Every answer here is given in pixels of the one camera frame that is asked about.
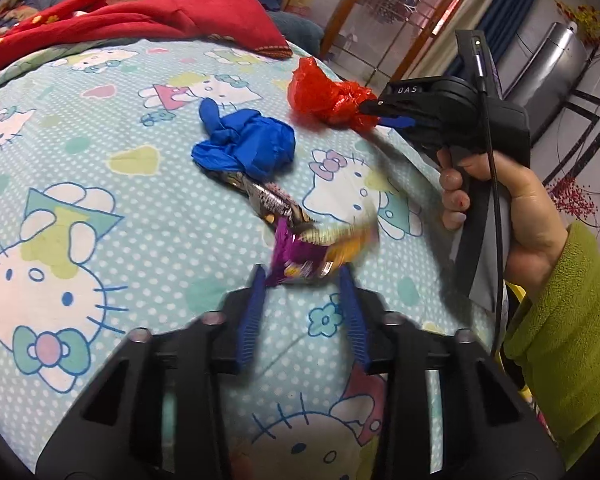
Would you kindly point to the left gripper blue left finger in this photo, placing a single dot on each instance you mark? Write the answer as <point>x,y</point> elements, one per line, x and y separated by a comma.
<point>153,411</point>

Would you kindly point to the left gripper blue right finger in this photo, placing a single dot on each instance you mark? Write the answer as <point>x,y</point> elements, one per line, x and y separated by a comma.
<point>450,412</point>

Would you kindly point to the red plastic bag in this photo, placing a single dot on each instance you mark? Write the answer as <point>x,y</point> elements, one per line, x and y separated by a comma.
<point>312,93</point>

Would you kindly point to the purple candy wrapper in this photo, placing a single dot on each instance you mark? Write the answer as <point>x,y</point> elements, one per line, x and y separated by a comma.
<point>314,254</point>

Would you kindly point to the brown chocolate bar wrapper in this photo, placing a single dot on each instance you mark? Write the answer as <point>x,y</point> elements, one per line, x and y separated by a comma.
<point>268,201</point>

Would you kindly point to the blue rubber glove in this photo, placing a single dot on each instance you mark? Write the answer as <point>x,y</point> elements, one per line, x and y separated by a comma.
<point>244,141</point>

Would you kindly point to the person's right hand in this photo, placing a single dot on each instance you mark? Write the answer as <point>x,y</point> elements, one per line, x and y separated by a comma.
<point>538,232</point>

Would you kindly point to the silver tower air conditioner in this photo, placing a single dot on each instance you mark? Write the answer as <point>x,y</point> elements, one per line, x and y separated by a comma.
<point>546,79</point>

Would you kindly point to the green fleece right sleeve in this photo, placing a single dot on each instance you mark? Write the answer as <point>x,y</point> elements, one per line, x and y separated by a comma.
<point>556,342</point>

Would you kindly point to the wooden glass sliding door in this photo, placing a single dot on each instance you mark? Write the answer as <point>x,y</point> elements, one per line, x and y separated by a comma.
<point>374,41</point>

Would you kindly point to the red berry branch decoration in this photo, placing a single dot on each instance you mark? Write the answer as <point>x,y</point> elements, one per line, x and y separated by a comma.
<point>572,200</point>

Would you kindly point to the blue curtain right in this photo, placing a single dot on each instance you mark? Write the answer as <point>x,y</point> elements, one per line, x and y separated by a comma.
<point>499,21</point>

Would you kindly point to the yellow red flower decoration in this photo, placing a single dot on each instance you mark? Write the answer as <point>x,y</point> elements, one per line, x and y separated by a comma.
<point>587,20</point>

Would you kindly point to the Hello Kitty teal quilt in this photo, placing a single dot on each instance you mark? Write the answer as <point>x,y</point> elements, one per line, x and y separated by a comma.
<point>107,224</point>

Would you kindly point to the red blanket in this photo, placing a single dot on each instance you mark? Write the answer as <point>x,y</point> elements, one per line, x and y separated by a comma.
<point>243,22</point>

